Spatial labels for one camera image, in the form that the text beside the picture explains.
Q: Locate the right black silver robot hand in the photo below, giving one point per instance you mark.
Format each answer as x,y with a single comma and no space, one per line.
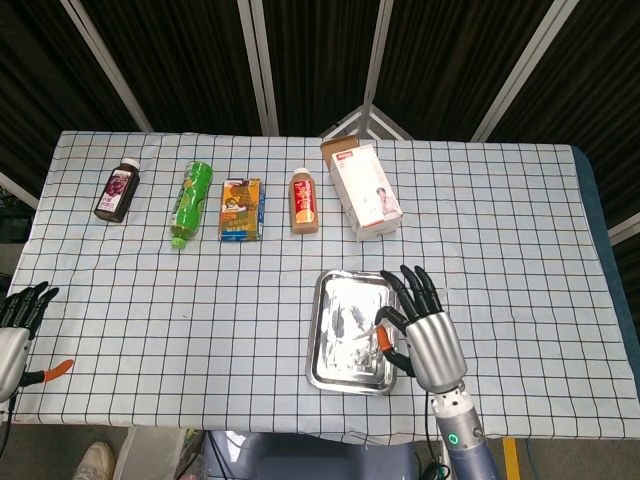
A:
435,350

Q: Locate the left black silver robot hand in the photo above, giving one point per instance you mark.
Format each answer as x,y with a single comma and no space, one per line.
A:
10,352

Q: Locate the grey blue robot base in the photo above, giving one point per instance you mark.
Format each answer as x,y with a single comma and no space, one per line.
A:
310,457

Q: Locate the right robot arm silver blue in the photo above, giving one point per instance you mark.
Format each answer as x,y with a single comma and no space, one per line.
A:
465,440

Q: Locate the silver metal tray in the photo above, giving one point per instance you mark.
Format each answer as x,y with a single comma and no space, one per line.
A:
345,340

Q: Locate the beige shoe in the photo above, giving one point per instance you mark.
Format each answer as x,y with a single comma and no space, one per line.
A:
95,462

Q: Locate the white red carton box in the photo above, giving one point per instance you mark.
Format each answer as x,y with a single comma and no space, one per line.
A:
367,192

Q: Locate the white checked tablecloth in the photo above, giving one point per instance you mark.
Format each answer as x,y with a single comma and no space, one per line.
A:
200,325

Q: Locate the purple juice bottle white cap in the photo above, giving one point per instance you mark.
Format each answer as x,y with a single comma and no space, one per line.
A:
117,192

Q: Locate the brown drink bottle orange label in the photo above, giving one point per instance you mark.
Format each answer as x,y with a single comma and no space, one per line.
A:
304,202

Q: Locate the dark blue table cover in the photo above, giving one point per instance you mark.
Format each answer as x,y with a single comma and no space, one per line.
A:
607,240

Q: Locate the green plastic drink bottle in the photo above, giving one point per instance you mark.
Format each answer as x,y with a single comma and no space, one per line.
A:
191,200

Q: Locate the orange blue snack box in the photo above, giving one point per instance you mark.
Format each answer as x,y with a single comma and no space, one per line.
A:
241,210

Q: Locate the white metal frame foot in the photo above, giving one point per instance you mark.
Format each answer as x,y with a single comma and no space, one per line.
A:
367,122

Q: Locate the white metal frame post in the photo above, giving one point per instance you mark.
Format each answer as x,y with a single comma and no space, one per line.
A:
377,50
517,70
107,67
260,65

